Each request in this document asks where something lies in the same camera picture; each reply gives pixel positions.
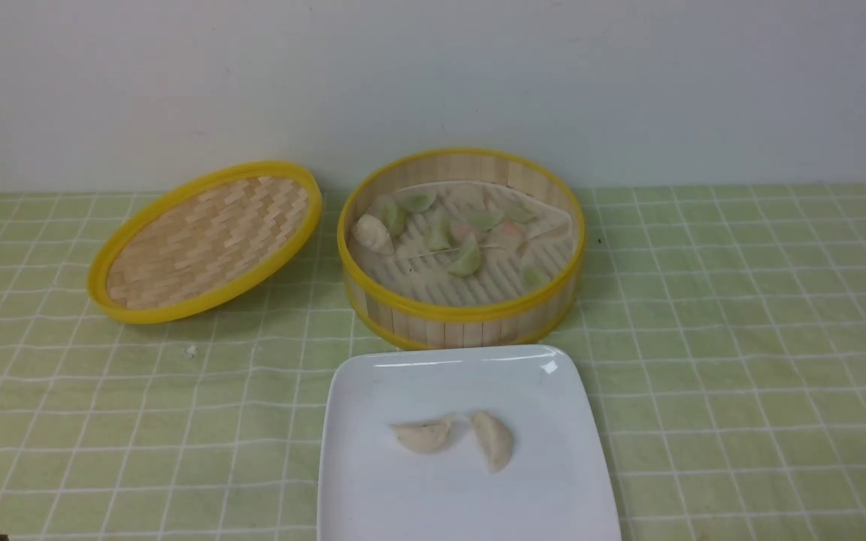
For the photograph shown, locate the white dumpling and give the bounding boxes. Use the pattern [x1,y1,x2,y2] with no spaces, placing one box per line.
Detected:
[468,410,514,473]
[352,213,395,255]
[389,416,453,453]

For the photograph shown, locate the white square plate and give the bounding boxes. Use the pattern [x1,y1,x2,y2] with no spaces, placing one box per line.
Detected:
[316,343,622,540]

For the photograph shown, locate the yellow-rimmed bamboo steamer basket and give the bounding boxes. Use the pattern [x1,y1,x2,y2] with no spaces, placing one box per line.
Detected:
[337,148,586,349]

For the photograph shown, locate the green dumpling centre front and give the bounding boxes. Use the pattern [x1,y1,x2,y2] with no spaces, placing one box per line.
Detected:
[447,233,483,278]

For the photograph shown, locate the green dumpling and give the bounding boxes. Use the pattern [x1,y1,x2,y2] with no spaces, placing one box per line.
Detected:
[519,258,550,291]
[503,201,538,225]
[375,195,406,239]
[447,233,483,278]
[396,192,437,213]

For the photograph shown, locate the white steamer liner cloth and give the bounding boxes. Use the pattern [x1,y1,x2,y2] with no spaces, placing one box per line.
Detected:
[348,180,578,307]

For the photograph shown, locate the green dumpling left back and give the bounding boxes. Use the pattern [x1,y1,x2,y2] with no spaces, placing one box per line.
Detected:
[375,195,406,239]

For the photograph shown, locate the green dumpling top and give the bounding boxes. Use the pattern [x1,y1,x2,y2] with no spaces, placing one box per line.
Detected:
[396,192,437,213]

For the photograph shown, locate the pink dumpling in steamer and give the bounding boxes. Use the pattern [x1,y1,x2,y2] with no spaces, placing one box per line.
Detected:
[485,220,527,253]

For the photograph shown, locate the green dumpling front right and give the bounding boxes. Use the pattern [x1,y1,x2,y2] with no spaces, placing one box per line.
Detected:
[519,258,550,291]

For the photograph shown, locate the green dumpling back right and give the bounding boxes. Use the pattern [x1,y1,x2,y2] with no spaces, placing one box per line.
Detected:
[503,201,538,225]

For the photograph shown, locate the yellow-rimmed bamboo steamer lid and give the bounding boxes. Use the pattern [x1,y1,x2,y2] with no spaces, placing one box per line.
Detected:
[86,161,323,325]

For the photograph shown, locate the green checkered tablecloth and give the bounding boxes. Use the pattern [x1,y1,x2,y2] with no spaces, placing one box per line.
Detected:
[0,185,866,540]

